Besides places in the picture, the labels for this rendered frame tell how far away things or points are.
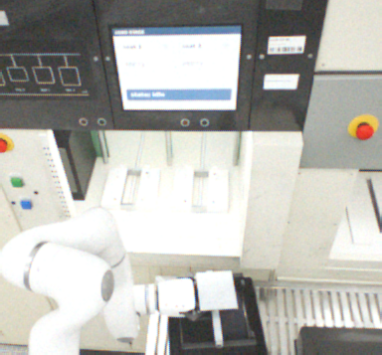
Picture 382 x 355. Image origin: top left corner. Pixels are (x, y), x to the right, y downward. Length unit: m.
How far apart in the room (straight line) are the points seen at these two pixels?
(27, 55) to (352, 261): 1.18
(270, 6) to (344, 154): 0.45
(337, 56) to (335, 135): 0.21
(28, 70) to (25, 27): 0.11
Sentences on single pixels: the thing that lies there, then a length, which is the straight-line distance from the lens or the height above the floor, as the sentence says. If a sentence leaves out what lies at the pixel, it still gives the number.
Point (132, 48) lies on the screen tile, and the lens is 1.15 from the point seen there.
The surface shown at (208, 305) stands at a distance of 1.28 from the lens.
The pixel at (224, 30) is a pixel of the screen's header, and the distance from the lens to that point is 1.12.
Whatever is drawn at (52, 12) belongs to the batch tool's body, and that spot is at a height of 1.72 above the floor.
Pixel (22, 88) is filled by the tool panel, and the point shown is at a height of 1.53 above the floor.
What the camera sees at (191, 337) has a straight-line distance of 1.59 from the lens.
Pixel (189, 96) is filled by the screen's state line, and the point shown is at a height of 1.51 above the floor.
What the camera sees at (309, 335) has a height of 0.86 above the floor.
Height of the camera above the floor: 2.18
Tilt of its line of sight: 49 degrees down
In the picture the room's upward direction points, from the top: 6 degrees counter-clockwise
